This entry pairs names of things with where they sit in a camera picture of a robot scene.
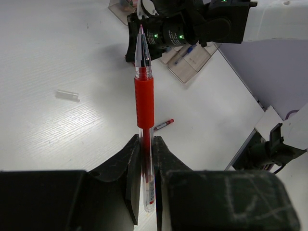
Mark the clear plastic organizer tray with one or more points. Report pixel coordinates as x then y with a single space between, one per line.
183 61

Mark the red ballpoint pen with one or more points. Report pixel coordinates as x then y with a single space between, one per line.
144 98

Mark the red gel pen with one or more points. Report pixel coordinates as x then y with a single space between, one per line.
162 125

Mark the dark blue ballpoint pen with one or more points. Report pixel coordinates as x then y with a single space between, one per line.
182 56

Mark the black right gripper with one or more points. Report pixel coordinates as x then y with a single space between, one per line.
173 27

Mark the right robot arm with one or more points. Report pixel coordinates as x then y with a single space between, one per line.
237 21

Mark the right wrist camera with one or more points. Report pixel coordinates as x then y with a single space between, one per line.
146 9

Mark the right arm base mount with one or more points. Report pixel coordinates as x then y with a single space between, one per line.
273 141

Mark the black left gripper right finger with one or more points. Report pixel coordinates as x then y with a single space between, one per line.
188 200

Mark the clear pen cap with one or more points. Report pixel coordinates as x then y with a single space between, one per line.
67 95

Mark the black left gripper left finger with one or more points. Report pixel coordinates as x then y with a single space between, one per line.
103 199

